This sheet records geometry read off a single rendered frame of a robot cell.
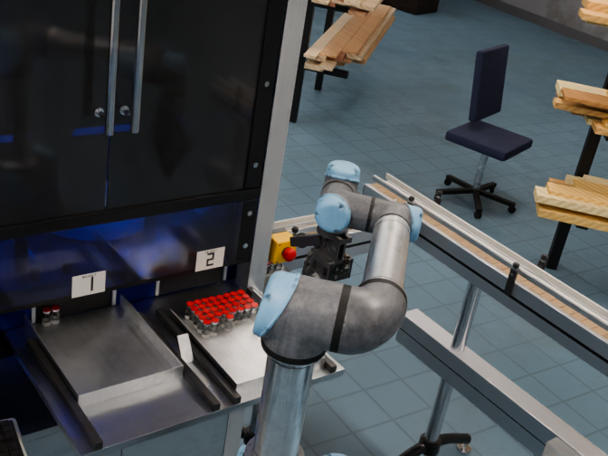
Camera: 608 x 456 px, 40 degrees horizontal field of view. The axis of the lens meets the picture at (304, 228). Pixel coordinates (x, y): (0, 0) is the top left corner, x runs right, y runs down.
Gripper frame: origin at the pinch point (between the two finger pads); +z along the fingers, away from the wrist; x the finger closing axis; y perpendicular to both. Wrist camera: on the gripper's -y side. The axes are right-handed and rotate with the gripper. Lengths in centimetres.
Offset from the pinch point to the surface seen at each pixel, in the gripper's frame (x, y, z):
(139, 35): -35, -30, -55
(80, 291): -43, -35, 9
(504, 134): 302, -186, 63
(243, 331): -4.4, -19.5, 21.4
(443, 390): 86, -19, 72
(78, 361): -48, -25, 21
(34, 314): -51, -43, 18
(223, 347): -13.1, -15.6, 21.4
